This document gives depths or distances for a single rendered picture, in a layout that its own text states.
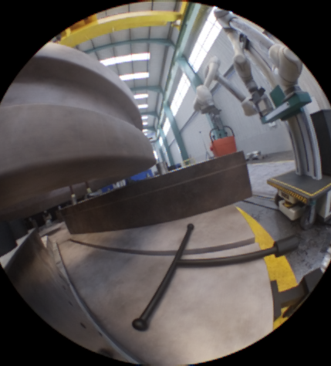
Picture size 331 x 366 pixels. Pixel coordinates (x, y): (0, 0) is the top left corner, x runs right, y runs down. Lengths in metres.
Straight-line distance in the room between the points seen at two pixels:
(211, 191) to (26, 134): 1.06
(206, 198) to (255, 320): 0.81
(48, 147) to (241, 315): 0.76
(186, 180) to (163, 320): 0.82
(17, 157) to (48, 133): 0.15
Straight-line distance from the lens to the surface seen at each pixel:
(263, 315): 0.42
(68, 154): 0.50
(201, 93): 1.02
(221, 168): 0.92
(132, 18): 11.37
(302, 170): 1.44
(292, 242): 0.54
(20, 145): 0.50
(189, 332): 0.41
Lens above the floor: 0.70
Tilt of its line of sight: 5 degrees down
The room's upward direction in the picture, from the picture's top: 18 degrees counter-clockwise
